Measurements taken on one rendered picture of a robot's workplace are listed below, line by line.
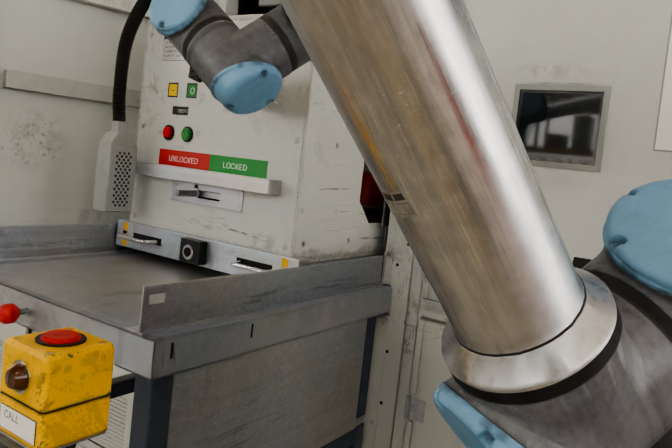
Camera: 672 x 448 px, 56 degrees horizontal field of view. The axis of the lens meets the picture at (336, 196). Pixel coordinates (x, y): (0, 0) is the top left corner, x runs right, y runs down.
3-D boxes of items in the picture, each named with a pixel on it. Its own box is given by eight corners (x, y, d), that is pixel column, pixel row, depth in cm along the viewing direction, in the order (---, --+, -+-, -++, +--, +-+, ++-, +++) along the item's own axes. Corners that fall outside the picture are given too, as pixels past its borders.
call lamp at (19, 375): (15, 401, 60) (18, 367, 60) (-4, 391, 62) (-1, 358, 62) (29, 398, 62) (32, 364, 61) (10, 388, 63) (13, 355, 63)
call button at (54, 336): (53, 358, 63) (54, 342, 63) (31, 347, 65) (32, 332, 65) (88, 350, 66) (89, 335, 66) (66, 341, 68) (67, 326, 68)
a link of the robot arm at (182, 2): (165, 45, 87) (130, 2, 90) (207, 82, 98) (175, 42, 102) (215, -1, 86) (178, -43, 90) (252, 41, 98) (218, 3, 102)
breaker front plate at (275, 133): (287, 265, 120) (314, 13, 117) (125, 227, 147) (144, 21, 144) (291, 264, 121) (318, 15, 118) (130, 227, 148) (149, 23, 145)
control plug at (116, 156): (104, 212, 135) (112, 131, 134) (91, 209, 137) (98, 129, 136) (134, 212, 141) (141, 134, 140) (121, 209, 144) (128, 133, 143)
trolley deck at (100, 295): (151, 381, 86) (155, 338, 86) (-64, 289, 120) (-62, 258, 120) (389, 312, 142) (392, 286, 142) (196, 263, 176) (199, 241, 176)
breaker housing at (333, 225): (292, 265, 120) (320, 10, 118) (127, 226, 148) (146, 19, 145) (413, 250, 162) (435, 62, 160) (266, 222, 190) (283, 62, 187)
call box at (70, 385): (37, 459, 60) (46, 355, 60) (-7, 431, 65) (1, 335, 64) (108, 433, 67) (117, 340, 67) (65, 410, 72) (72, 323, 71)
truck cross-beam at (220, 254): (295, 291, 118) (299, 260, 118) (115, 244, 148) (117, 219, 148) (311, 288, 122) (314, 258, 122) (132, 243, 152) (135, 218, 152)
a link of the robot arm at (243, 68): (293, 50, 85) (243, -5, 89) (221, 94, 82) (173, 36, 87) (299, 91, 93) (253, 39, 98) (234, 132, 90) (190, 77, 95)
